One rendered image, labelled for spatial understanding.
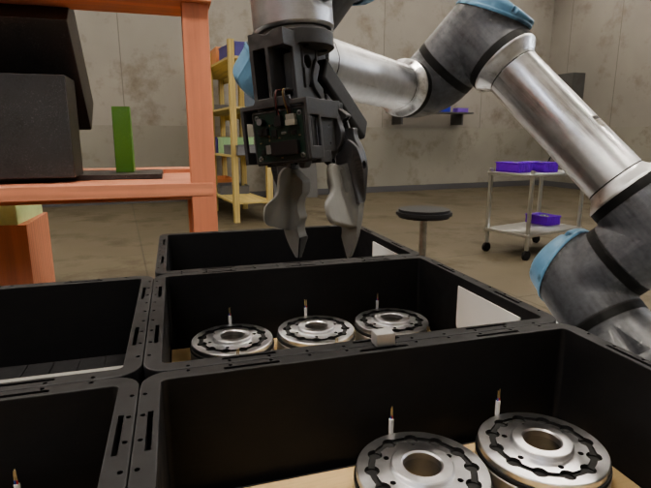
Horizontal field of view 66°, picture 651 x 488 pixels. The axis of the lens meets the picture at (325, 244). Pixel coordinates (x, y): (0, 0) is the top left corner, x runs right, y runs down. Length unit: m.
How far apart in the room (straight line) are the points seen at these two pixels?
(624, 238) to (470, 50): 0.37
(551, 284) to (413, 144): 9.98
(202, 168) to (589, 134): 1.52
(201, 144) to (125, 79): 7.20
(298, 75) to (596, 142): 0.50
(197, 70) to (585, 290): 1.62
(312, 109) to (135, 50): 8.85
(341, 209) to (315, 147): 0.07
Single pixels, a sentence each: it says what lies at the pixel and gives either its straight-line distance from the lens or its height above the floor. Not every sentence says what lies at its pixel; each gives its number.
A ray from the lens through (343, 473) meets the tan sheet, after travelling 0.47.
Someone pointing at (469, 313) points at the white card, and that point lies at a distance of 0.67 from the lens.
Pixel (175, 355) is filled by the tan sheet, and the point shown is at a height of 0.83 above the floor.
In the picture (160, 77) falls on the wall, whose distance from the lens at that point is 9.23.
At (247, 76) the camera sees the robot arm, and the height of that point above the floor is 1.18.
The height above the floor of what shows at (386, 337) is 0.94.
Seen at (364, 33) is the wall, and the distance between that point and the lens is 10.39.
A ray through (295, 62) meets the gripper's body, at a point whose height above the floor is 1.17.
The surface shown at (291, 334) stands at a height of 0.86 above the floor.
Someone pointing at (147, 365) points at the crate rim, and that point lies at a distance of 0.44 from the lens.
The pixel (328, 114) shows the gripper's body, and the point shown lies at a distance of 0.47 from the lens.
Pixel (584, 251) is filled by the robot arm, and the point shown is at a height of 0.95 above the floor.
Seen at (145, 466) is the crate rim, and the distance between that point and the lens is 0.32.
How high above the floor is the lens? 1.11
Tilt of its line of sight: 12 degrees down
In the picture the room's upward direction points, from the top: straight up
